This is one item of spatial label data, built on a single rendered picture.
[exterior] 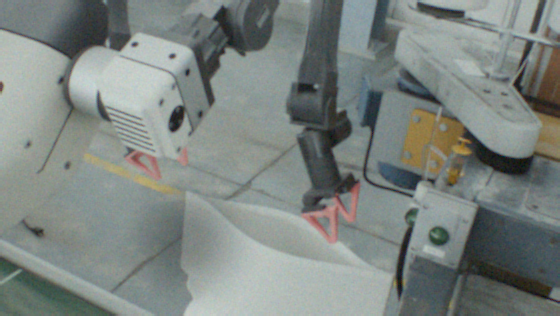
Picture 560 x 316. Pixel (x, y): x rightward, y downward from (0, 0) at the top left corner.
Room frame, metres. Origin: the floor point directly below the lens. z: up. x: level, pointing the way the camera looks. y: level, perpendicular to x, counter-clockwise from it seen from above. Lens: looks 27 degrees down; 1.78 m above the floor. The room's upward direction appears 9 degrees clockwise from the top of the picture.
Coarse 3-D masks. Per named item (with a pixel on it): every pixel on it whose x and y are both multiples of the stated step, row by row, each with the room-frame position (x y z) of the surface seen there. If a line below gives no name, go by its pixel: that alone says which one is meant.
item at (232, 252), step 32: (192, 224) 1.20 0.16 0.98; (224, 224) 1.13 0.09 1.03; (256, 224) 1.20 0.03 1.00; (288, 224) 1.19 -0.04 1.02; (192, 256) 1.19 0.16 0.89; (224, 256) 1.12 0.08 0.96; (256, 256) 1.06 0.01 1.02; (288, 256) 1.04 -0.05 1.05; (320, 256) 1.14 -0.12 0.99; (352, 256) 1.07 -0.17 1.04; (192, 288) 1.16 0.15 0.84; (224, 288) 1.11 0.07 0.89; (256, 288) 1.05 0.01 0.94; (288, 288) 1.03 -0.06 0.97; (320, 288) 1.03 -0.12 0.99; (352, 288) 1.03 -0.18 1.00; (384, 288) 1.02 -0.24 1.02
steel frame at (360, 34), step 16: (352, 0) 5.89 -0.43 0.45; (368, 0) 5.83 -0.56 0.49; (384, 0) 6.19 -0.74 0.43; (352, 16) 5.88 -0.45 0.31; (368, 16) 5.82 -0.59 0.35; (384, 16) 6.18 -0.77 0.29; (352, 32) 5.87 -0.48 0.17; (368, 32) 5.81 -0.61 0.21; (352, 48) 5.82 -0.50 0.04; (368, 48) 5.86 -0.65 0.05; (384, 48) 6.00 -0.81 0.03
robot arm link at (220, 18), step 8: (200, 0) 0.91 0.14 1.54; (208, 0) 0.91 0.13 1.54; (216, 0) 0.90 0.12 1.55; (224, 0) 0.89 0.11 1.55; (192, 8) 0.88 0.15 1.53; (200, 8) 0.88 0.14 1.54; (208, 8) 0.87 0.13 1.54; (216, 8) 0.86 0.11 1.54; (224, 8) 0.87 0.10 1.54; (208, 16) 0.85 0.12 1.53; (216, 16) 0.86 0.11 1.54; (224, 16) 0.87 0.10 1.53; (224, 24) 0.87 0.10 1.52; (232, 48) 0.88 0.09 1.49
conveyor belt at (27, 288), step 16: (0, 272) 1.64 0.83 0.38; (16, 272) 1.65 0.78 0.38; (0, 288) 1.57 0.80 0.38; (16, 288) 1.58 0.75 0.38; (32, 288) 1.59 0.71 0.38; (48, 288) 1.60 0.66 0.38; (0, 304) 1.50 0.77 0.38; (16, 304) 1.51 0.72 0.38; (32, 304) 1.52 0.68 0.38; (48, 304) 1.53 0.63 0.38; (64, 304) 1.54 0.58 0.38; (80, 304) 1.56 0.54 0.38
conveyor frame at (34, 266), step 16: (0, 240) 1.75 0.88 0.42; (0, 256) 1.74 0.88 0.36; (16, 256) 1.71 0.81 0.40; (32, 256) 1.70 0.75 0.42; (32, 272) 1.69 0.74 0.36; (48, 272) 1.66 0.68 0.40; (64, 272) 1.64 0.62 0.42; (64, 288) 1.63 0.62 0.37; (80, 288) 1.61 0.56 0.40; (96, 288) 1.59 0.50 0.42; (96, 304) 1.58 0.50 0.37; (112, 304) 1.56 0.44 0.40; (128, 304) 1.55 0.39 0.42
